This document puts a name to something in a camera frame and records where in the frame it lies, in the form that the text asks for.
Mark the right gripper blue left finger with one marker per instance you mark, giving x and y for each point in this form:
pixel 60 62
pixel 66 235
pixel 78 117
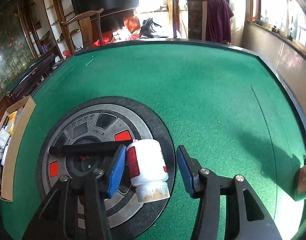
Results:
pixel 114 171

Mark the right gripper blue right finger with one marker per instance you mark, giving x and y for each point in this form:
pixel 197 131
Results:
pixel 189 170

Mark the white bottle red cap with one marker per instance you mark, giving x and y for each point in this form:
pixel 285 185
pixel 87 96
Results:
pixel 148 170

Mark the yellow snack packet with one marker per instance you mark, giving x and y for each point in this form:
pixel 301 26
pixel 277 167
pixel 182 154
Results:
pixel 11 123

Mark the cardboard tray box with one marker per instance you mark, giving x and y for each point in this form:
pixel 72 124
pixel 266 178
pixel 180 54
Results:
pixel 25 107

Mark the green tin with cork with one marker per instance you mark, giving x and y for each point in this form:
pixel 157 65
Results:
pixel 299 192

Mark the white power adapter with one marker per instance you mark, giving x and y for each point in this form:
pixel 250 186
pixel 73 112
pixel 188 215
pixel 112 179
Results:
pixel 2 138

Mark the purple cloth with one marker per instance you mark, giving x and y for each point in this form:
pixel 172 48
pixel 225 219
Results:
pixel 218 26

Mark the wooden chair left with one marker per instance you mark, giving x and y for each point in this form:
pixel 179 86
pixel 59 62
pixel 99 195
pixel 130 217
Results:
pixel 84 21

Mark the wooden chair with cloth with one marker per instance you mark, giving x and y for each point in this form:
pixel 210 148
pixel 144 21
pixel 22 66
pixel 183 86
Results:
pixel 197 18

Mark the flower wall painting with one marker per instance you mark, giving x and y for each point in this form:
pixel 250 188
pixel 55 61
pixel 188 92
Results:
pixel 15 53

